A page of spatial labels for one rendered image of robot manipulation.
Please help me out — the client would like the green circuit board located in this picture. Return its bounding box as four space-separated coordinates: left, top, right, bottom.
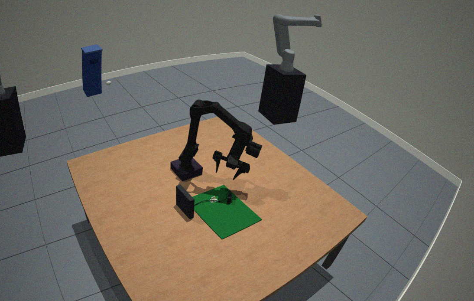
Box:
193 185 262 239

